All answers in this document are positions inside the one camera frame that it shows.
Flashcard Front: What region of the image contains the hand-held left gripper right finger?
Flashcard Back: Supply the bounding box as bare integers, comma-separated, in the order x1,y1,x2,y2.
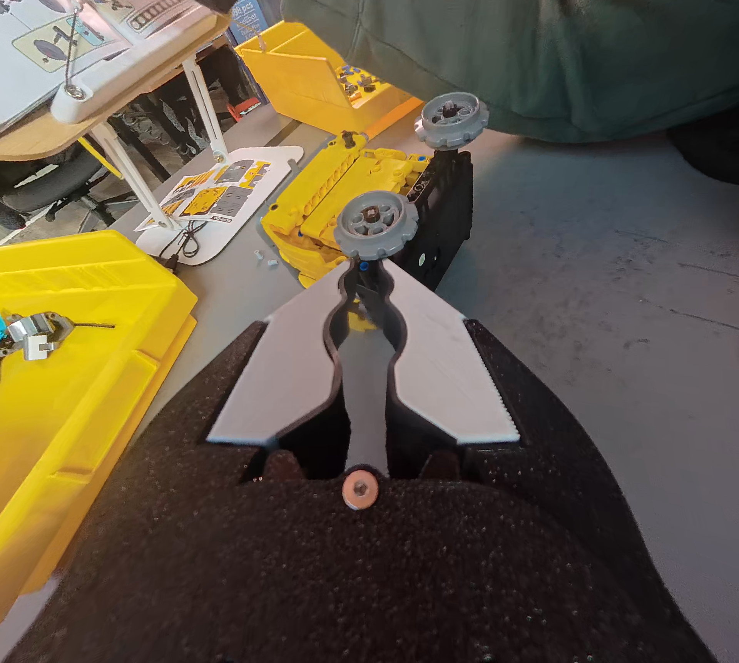
378,260,520,482

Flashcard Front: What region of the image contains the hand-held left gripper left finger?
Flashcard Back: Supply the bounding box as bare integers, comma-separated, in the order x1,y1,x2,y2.
207,260,358,484

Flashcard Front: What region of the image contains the grey lego wheel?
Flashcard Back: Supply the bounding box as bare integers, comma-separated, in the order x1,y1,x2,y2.
415,92,490,150
334,191,419,260

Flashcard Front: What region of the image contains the yellow lego vehicle model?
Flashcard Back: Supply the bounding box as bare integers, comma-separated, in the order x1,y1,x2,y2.
257,131,474,332

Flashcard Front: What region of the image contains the person's right forearm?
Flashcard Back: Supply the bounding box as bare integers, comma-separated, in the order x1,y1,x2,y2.
280,0,739,144

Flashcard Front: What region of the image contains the blue lego set box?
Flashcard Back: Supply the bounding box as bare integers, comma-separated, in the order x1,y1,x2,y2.
225,0,284,49

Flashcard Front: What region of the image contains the lego instruction booklet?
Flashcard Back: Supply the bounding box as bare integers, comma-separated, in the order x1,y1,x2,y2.
0,0,209,127

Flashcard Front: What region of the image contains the heap of mixed lego parts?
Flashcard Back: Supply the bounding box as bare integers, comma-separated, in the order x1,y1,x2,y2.
335,63,385,98

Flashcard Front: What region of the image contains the lego sticker sheet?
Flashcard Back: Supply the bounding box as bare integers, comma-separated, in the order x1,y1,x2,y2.
134,158,272,232

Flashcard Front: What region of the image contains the yellow storage bin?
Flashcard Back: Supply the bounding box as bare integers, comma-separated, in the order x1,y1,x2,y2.
0,230,198,618
234,19,425,135

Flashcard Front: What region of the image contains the black office chair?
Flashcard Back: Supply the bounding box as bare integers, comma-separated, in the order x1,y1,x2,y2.
0,146,125,231

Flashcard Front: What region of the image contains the black cable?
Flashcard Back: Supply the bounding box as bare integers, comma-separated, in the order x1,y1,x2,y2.
151,221,203,271

